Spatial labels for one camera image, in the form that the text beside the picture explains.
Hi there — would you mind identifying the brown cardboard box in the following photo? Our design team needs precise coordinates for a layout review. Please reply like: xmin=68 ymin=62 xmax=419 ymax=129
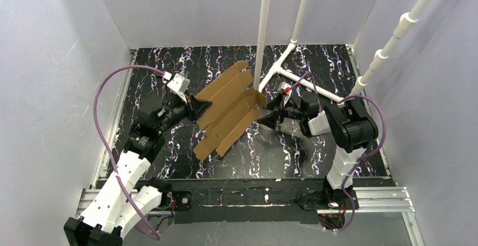
xmin=193 ymin=60 xmax=266 ymax=162

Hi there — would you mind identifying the white PVC pipe frame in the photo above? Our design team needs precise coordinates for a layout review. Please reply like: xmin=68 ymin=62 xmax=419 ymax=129
xmin=251 ymin=0 xmax=346 ymax=105

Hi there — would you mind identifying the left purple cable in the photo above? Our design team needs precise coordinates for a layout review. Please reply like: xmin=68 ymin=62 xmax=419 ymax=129
xmin=92 ymin=64 xmax=174 ymax=241

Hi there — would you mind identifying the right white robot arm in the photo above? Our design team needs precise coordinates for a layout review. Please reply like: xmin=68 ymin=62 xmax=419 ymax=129
xmin=257 ymin=92 xmax=379 ymax=203

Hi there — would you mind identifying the purple cable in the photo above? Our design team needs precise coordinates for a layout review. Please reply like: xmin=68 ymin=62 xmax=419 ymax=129
xmin=287 ymin=71 xmax=388 ymax=233
xmin=92 ymin=64 xmax=174 ymax=241

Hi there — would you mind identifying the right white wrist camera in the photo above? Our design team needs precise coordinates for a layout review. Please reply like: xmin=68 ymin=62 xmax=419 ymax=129
xmin=278 ymin=82 xmax=292 ymax=107

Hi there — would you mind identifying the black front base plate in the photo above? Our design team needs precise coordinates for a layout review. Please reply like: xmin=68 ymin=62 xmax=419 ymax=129
xmin=150 ymin=178 xmax=359 ymax=224

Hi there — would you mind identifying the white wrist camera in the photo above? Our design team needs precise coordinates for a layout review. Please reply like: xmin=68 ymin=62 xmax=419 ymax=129
xmin=163 ymin=72 xmax=190 ymax=103
xmin=278 ymin=82 xmax=292 ymax=107

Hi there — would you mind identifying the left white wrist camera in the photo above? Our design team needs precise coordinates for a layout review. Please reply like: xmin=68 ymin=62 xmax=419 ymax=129
xmin=163 ymin=72 xmax=190 ymax=103

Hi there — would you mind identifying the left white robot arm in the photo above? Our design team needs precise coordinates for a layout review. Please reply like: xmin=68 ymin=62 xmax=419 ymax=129
xmin=64 ymin=95 xmax=212 ymax=245

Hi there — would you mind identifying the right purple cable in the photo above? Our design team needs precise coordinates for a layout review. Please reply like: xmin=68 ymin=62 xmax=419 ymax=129
xmin=287 ymin=71 xmax=388 ymax=233

